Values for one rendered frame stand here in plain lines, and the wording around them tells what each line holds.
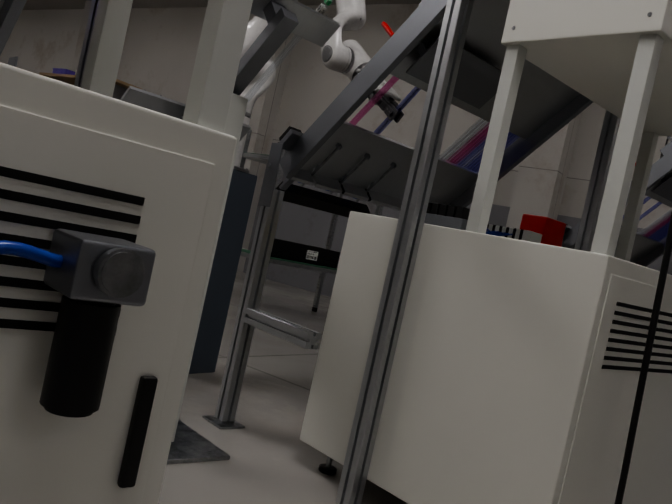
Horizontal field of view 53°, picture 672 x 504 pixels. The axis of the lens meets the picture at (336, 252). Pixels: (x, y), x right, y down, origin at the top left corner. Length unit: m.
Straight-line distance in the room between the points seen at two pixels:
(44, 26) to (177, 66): 2.93
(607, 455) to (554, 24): 0.81
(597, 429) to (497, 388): 0.18
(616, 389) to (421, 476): 0.41
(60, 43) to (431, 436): 9.37
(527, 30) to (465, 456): 0.82
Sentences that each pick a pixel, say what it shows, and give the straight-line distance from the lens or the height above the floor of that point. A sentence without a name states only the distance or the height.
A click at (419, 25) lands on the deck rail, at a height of 1.06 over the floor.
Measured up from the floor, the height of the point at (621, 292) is 0.56.
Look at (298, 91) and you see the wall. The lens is 7.03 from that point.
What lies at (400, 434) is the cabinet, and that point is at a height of 0.18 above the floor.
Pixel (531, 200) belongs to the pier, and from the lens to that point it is 5.37.
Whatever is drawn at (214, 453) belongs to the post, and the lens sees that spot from 1.63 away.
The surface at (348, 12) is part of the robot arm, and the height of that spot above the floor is 1.19.
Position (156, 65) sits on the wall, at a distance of 8.65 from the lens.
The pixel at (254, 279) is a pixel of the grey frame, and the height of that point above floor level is 0.40.
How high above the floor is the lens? 0.55
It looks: 1 degrees down
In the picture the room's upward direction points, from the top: 13 degrees clockwise
